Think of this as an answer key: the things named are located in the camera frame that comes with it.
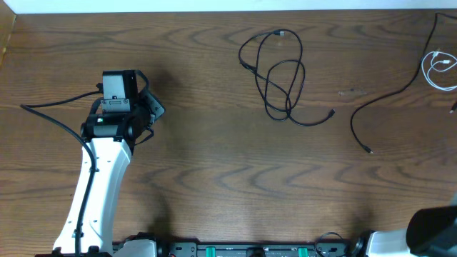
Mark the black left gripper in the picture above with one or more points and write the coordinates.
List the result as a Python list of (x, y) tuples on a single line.
[(158, 108)]

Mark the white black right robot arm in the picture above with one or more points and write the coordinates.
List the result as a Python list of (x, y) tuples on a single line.
[(431, 232)]

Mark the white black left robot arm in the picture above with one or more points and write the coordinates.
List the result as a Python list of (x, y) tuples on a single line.
[(108, 140)]

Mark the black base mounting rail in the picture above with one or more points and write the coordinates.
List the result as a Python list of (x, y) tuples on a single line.
[(193, 249)]

